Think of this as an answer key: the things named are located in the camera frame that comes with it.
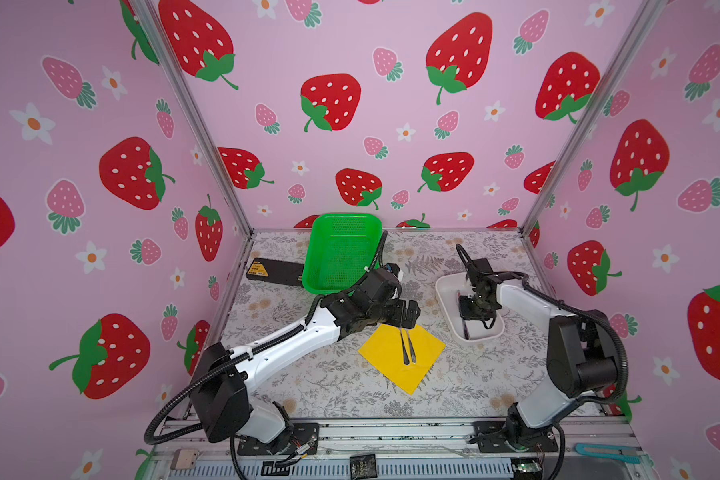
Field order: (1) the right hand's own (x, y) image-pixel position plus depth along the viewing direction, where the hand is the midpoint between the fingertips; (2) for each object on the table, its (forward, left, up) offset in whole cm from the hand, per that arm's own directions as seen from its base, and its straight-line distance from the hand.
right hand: (467, 313), depth 93 cm
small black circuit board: (-43, +27, -2) cm, 51 cm away
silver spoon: (-15, +18, -4) cm, 24 cm away
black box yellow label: (+12, +68, -3) cm, 69 cm away
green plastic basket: (+24, +47, -2) cm, 52 cm away
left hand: (-10, +19, +16) cm, 27 cm away
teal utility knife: (-33, -37, -4) cm, 49 cm away
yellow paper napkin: (-14, +25, -3) cm, 29 cm away
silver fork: (-12, +17, -3) cm, 21 cm away
